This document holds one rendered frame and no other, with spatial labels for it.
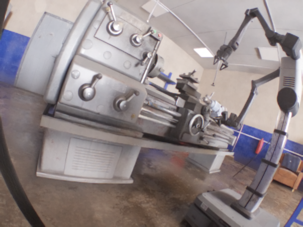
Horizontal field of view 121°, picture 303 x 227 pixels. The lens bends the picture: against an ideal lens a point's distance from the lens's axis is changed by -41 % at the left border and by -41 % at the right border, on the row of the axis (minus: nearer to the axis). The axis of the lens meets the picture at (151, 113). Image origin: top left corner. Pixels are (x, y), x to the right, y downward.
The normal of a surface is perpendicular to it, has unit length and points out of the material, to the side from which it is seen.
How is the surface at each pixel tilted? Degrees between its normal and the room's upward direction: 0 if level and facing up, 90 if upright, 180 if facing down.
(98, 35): 90
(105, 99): 90
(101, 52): 90
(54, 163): 90
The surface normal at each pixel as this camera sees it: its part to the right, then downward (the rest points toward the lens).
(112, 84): 0.56, 0.25
